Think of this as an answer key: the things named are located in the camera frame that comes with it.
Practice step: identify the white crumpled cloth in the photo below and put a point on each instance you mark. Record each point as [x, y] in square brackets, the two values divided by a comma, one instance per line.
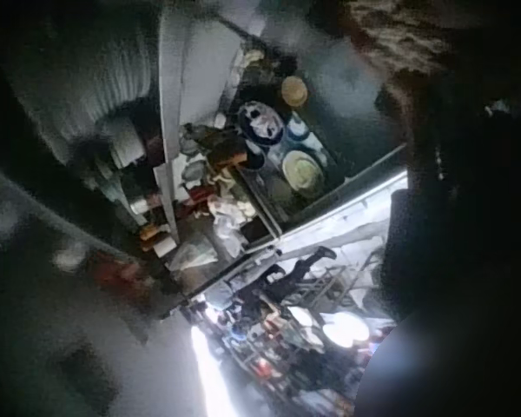
[230, 219]

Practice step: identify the pale green plate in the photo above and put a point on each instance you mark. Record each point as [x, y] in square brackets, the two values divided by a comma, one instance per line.
[303, 170]

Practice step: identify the brown box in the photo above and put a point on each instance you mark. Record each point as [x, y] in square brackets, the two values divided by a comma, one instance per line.
[228, 152]

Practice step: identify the grey metal dish tray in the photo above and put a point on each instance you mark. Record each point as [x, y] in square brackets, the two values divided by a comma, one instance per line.
[330, 191]

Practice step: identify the white plastic bag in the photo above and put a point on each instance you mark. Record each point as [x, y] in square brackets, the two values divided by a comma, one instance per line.
[192, 257]

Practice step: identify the blue and white patterned plate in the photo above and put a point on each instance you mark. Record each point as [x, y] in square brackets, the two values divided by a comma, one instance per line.
[260, 122]

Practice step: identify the orange packet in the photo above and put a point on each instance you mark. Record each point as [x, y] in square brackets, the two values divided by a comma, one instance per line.
[149, 233]

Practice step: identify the yellow lidded jar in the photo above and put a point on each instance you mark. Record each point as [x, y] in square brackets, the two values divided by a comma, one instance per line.
[294, 90]

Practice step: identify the white upright board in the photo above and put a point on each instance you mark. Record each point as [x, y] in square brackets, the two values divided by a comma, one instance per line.
[173, 108]

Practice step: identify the cluttered metal shelf rack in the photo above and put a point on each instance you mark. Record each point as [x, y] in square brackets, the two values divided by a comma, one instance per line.
[286, 352]

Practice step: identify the white round plate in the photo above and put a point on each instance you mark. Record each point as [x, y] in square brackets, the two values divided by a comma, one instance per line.
[345, 332]

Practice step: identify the white corrugated sheet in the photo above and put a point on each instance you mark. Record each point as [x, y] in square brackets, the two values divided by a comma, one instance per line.
[82, 74]

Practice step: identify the grey metal frame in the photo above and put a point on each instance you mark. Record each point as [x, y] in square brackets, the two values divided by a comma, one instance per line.
[330, 282]

